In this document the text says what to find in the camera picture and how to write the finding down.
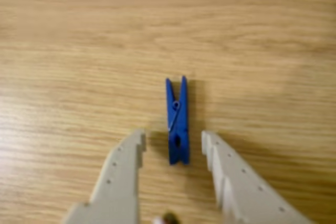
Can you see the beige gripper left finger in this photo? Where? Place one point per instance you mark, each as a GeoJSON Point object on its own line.
{"type": "Point", "coordinates": [118, 182]}

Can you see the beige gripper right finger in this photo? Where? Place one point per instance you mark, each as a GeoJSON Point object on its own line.
{"type": "Point", "coordinates": [244, 190]}

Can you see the blue clothes peg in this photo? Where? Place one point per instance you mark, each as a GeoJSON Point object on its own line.
{"type": "Point", "coordinates": [181, 119]}

